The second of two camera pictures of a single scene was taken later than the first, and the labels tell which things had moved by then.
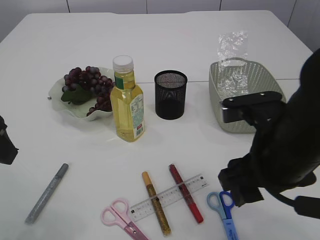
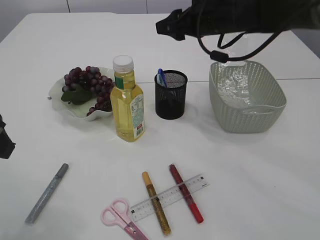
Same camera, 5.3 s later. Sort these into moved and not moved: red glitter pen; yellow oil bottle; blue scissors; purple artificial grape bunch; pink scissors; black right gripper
Moved: black right gripper; blue scissors
Not moved: pink scissors; red glitter pen; yellow oil bottle; purple artificial grape bunch
